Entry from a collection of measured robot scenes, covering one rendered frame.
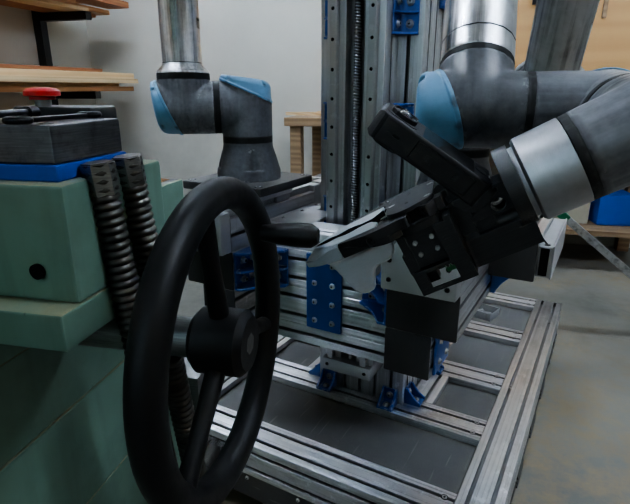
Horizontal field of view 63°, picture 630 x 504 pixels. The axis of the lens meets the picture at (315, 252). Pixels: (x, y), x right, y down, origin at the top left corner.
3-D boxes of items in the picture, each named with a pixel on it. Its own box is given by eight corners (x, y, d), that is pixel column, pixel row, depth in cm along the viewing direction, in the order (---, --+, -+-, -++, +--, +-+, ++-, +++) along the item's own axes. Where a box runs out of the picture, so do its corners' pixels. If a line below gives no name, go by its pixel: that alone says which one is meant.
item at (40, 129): (58, 182, 37) (46, 102, 35) (-69, 177, 39) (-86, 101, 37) (151, 158, 49) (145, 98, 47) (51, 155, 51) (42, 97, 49)
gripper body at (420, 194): (416, 300, 46) (552, 248, 42) (371, 218, 44) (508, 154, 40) (422, 267, 53) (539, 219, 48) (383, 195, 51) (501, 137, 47)
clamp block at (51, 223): (76, 307, 38) (57, 186, 35) (-74, 292, 41) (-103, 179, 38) (171, 248, 52) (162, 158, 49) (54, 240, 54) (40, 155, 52)
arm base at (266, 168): (243, 170, 134) (241, 131, 131) (292, 175, 127) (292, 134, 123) (204, 179, 121) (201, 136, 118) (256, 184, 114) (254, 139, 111)
